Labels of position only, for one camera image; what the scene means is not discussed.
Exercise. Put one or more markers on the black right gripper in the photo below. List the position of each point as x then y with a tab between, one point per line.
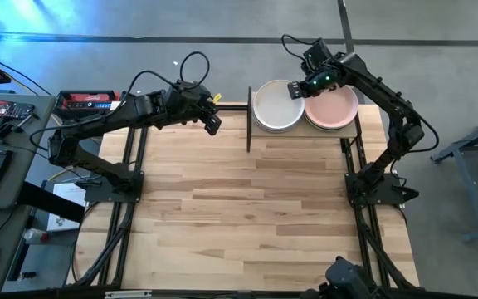
322	81

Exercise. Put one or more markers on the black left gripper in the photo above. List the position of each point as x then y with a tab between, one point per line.
189	110

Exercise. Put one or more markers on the cream white plate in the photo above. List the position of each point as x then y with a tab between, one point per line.
278	108

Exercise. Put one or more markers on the pink plate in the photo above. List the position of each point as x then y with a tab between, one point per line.
332	110

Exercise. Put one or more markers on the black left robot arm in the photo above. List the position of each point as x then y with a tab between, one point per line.
110	118

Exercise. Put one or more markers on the wooden shelf with black legs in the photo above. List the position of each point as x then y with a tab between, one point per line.
347	133

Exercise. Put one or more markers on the yellow tag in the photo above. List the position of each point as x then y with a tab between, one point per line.
217	98

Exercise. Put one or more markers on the red and black toolbox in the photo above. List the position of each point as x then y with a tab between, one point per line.
85	99

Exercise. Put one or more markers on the white cardboard box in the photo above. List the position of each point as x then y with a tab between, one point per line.
69	195

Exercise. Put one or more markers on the black desk beam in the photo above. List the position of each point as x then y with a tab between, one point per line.
52	203

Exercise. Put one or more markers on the dark grey device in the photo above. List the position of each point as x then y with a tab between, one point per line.
342	278

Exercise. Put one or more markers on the grey desk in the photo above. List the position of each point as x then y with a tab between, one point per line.
23	166

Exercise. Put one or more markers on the blue-grey table stand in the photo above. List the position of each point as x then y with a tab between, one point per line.
471	187

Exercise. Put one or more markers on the red and black phone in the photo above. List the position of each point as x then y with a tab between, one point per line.
11	110

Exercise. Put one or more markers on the black clip tool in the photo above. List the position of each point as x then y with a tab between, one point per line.
6	129

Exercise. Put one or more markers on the clear plastic bottle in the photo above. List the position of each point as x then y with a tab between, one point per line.
35	236

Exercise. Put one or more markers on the black aluminium extrusion frame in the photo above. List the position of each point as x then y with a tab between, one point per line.
362	236
235	107

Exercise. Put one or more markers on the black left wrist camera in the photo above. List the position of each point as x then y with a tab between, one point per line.
191	88

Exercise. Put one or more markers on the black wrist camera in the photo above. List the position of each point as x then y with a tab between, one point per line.
318	53
191	88

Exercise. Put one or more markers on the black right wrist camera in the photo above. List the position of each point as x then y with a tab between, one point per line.
318	53

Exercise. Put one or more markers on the black table-level camera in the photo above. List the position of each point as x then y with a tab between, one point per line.
244	295

